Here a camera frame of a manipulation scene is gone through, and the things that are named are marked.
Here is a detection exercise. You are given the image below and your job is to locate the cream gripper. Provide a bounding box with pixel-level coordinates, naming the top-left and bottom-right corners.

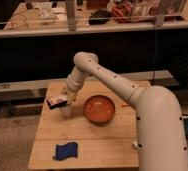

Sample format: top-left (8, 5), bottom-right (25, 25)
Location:
top-left (61, 86), bottom-right (77, 105)

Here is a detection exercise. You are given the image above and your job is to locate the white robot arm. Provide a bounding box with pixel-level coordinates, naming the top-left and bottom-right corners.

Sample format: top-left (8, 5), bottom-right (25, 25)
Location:
top-left (66, 52), bottom-right (188, 171)

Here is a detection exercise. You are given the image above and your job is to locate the orange bowl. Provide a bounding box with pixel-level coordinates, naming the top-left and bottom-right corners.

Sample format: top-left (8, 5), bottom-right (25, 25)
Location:
top-left (83, 95), bottom-right (115, 124)

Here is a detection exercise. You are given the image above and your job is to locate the blue cloth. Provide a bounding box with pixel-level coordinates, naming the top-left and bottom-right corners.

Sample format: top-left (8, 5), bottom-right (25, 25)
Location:
top-left (53, 142), bottom-right (78, 161)

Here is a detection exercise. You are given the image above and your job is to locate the wooden table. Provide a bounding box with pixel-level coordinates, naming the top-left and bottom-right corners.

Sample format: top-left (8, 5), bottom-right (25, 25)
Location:
top-left (28, 81), bottom-right (139, 170)

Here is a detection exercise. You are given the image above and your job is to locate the black object on bench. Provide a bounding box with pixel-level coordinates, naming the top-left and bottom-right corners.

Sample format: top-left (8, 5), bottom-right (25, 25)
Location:
top-left (88, 10), bottom-right (111, 25)

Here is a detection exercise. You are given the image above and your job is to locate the red clutter on bench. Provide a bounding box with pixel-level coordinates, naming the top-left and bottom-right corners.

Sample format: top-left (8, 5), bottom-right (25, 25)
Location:
top-left (111, 0), bottom-right (133, 23)

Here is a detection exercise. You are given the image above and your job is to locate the grey metal post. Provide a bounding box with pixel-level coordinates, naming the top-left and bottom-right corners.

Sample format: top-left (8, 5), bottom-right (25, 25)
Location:
top-left (65, 0), bottom-right (76, 31)

